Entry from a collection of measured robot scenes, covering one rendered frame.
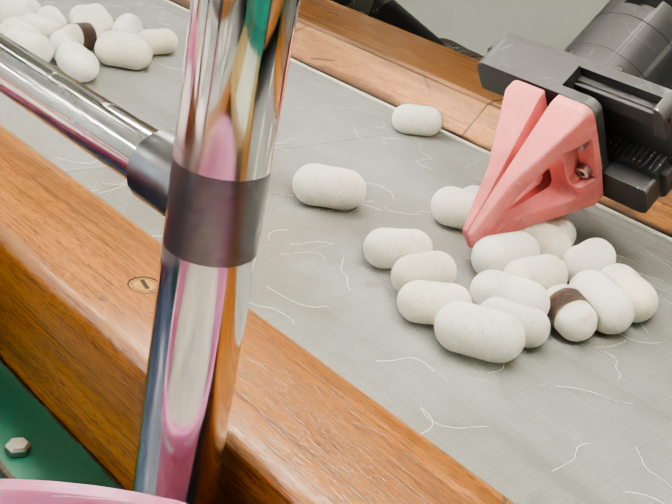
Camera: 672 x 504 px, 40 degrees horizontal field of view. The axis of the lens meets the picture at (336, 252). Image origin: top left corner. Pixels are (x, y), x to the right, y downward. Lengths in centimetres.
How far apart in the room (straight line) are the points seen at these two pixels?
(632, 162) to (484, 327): 15
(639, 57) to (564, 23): 238
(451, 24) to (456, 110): 247
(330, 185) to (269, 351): 18
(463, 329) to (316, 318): 6
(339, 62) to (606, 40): 28
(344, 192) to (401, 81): 23
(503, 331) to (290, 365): 10
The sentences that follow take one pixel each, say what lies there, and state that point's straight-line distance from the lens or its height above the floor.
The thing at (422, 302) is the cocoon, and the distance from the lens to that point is 38.
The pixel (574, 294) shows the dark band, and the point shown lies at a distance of 42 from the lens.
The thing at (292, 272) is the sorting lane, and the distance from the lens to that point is 41.
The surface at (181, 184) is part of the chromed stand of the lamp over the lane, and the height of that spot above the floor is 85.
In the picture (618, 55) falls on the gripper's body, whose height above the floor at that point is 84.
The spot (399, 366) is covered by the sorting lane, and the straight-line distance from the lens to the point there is 36.
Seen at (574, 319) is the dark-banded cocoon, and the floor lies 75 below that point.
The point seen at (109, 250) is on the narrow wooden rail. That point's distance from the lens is 35.
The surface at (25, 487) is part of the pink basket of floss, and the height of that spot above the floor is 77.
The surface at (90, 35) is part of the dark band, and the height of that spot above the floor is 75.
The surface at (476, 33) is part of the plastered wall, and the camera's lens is 305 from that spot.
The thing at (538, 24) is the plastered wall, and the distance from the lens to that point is 291.
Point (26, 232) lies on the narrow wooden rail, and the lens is 36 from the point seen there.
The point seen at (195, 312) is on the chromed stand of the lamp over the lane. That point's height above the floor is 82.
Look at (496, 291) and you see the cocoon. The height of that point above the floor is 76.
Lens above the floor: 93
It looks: 26 degrees down
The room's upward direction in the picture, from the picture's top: 12 degrees clockwise
